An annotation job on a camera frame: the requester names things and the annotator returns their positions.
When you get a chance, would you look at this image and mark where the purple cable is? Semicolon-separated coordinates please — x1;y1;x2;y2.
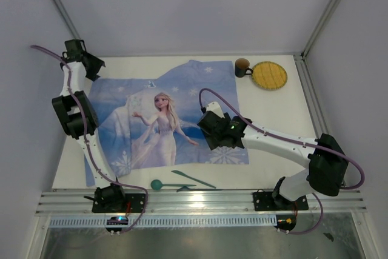
30;45;150;235
198;88;366;235

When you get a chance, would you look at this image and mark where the teal plastic spoon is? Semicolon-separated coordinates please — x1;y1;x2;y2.
150;180;195;190

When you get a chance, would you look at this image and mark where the yellow woven round plate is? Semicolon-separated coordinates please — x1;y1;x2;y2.
251;61;288;90

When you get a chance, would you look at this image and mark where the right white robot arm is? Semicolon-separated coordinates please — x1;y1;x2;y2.
198;102;349;210

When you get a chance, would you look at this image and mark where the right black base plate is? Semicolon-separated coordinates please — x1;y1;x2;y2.
252;190;309;212

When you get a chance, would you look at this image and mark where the dark teal plastic fork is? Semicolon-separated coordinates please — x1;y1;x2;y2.
176;186;221;193

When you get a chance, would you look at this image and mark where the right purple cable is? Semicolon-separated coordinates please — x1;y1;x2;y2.
198;88;366;235

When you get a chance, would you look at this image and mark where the teal plastic knife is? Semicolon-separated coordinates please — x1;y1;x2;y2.
171;170;216;189

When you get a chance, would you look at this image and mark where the white slotted cable duct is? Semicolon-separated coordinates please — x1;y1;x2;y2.
48;214;277;228

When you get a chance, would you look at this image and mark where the aluminium front rail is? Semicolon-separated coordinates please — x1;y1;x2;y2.
35;189;367;216

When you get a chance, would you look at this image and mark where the brown paper cup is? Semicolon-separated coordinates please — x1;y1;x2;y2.
235;58;253;78

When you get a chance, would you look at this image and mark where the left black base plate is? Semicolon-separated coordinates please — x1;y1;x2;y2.
92;193;146;214

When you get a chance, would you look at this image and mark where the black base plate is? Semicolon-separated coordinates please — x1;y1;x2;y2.
252;190;309;212
92;193;146;214

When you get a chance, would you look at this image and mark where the blue pink Elsa cloth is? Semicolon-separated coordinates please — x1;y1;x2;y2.
89;61;249;184

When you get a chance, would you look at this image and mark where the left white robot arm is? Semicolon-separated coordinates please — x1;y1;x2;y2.
52;39;127;212

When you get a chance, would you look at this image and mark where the right aluminium side rail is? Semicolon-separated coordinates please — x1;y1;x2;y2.
293;54;346;187

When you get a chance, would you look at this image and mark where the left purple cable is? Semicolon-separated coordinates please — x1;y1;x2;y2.
30;45;150;235

